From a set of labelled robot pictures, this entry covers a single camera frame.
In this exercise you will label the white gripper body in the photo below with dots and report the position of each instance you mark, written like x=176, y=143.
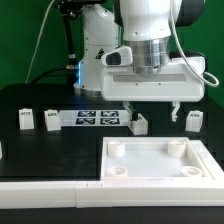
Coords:
x=174, y=83

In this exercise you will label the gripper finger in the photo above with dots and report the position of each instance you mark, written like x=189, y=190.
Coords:
x=174, y=111
x=131, y=111

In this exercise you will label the white square tabletop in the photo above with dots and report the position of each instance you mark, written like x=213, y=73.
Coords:
x=156, y=158

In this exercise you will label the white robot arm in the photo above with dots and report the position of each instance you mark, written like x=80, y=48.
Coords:
x=127, y=57

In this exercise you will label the white L-shaped fence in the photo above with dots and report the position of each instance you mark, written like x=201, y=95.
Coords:
x=113, y=192

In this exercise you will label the white block at left edge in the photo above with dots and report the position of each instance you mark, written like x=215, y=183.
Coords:
x=1, y=151

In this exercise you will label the white marker base plate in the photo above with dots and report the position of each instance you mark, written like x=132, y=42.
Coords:
x=93, y=118

